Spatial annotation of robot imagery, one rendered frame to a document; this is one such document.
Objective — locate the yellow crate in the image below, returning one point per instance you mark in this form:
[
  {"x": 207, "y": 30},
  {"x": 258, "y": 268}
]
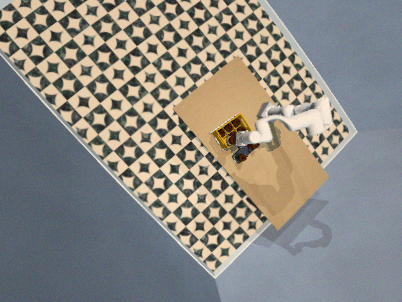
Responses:
[{"x": 222, "y": 140}]

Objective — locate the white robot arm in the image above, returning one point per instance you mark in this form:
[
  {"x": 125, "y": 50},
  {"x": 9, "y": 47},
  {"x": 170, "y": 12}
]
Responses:
[{"x": 312, "y": 120}]

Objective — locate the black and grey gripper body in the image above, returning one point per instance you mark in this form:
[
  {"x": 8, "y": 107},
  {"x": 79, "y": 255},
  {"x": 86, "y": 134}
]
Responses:
[{"x": 238, "y": 141}]

